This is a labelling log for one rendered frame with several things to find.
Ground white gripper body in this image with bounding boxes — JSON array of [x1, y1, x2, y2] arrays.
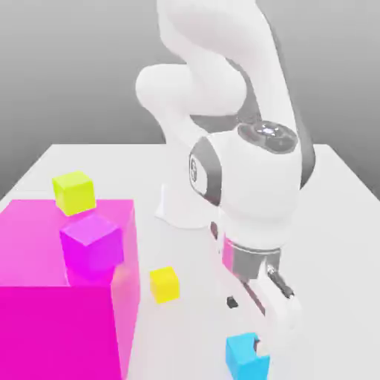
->
[[237, 274, 303, 339]]

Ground small blue cube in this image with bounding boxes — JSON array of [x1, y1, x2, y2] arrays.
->
[[224, 332, 271, 380]]

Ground small yellow cube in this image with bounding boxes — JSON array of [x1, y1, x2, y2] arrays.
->
[[148, 266, 180, 304]]

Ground small purple cube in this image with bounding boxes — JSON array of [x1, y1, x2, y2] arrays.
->
[[59, 212, 125, 280]]

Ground small lime green cube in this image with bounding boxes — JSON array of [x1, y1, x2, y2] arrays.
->
[[51, 170, 97, 217]]

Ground large magenta box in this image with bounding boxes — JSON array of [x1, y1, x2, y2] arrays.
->
[[0, 198, 140, 380]]

